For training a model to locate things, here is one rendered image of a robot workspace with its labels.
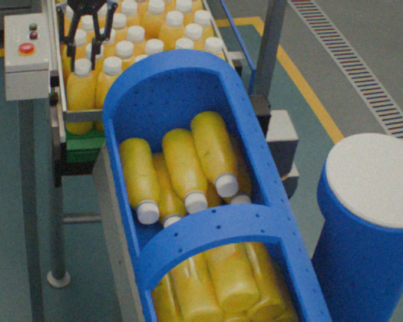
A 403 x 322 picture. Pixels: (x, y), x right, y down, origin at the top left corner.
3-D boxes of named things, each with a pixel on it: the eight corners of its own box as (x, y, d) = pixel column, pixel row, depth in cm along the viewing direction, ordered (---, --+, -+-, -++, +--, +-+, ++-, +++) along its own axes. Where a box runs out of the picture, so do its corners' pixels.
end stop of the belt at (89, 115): (66, 123, 178) (67, 113, 176) (66, 120, 179) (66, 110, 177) (243, 113, 187) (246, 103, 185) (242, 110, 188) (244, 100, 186)
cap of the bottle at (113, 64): (101, 71, 175) (101, 65, 173) (105, 61, 177) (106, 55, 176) (119, 74, 174) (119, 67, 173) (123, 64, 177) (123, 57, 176)
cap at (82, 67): (91, 64, 176) (91, 58, 175) (90, 75, 173) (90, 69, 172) (74, 64, 176) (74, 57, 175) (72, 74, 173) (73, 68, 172)
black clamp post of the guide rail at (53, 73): (49, 103, 190) (50, 77, 185) (48, 95, 192) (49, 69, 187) (58, 103, 191) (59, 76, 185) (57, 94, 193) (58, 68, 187)
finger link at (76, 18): (86, 5, 161) (79, 4, 160) (72, 48, 168) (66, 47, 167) (84, -5, 163) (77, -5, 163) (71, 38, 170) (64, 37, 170)
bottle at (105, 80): (90, 131, 185) (94, 73, 173) (97, 113, 189) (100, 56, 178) (119, 136, 184) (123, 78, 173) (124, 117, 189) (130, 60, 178)
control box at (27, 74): (5, 101, 174) (4, 64, 167) (4, 49, 188) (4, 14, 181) (48, 98, 176) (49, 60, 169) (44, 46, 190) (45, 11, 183)
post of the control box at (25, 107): (33, 328, 248) (18, 78, 180) (31, 318, 251) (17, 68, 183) (44, 327, 249) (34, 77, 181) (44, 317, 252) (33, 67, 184)
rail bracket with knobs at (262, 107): (226, 151, 185) (232, 116, 178) (219, 129, 190) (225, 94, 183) (269, 149, 187) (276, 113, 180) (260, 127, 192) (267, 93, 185)
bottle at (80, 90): (94, 117, 188) (97, 60, 177) (92, 136, 183) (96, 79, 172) (66, 116, 188) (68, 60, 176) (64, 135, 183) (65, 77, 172)
